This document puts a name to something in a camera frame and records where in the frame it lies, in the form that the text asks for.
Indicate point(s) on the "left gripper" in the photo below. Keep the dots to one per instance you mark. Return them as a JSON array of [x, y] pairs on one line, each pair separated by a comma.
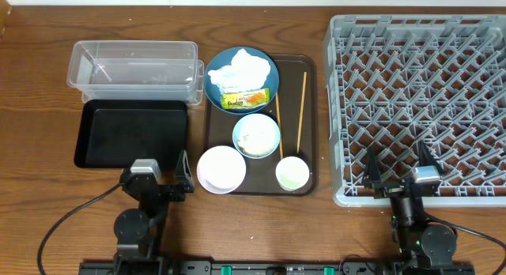
[[186, 177]]

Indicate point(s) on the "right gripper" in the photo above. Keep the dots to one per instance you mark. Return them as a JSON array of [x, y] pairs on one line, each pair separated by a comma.
[[371, 175]]

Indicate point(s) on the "white napkin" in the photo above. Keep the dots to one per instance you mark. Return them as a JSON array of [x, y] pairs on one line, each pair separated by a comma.
[[244, 73]]

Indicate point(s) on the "dark blue plate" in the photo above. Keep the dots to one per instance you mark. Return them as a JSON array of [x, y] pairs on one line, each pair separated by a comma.
[[224, 58]]

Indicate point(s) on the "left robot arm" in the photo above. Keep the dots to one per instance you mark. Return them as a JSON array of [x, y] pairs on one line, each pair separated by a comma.
[[139, 231]]

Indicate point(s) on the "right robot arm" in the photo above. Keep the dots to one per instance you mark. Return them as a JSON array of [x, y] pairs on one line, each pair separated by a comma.
[[423, 243]]

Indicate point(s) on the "grey dishwasher rack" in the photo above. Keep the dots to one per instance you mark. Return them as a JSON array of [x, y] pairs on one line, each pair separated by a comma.
[[395, 80]]

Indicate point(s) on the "white pink-rimmed bowl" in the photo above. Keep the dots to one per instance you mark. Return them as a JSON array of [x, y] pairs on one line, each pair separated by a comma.
[[221, 169]]

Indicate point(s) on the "rice food scraps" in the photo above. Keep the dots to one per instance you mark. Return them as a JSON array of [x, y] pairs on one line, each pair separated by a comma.
[[256, 145]]

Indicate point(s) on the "light blue bowl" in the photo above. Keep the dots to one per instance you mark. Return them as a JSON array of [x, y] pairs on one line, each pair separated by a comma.
[[256, 124]]

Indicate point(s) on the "black rectangular tray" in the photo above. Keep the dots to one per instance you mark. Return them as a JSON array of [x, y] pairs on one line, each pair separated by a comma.
[[115, 133]]

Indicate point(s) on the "yellow snack wrapper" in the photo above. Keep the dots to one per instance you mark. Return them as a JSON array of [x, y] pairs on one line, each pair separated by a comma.
[[245, 100]]

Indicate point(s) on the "small white green cup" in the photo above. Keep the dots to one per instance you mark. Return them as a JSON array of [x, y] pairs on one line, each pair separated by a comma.
[[292, 173]]

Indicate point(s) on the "dark brown serving tray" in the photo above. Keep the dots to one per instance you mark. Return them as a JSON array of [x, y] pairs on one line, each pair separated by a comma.
[[260, 179]]

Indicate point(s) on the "left wooden chopstick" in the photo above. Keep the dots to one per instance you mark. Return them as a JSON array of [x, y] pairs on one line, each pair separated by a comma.
[[278, 114]]

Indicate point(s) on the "wooden chopstick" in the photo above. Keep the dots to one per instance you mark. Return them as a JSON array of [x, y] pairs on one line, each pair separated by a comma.
[[301, 115], [278, 114]]

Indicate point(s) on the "right wooden chopstick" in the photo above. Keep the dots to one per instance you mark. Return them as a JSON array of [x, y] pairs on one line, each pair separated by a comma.
[[301, 115]]

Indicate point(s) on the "clear plastic bin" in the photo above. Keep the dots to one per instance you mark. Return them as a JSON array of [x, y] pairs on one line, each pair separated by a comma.
[[137, 70]]

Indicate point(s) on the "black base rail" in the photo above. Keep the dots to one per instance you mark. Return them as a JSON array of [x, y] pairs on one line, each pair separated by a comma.
[[208, 268]]

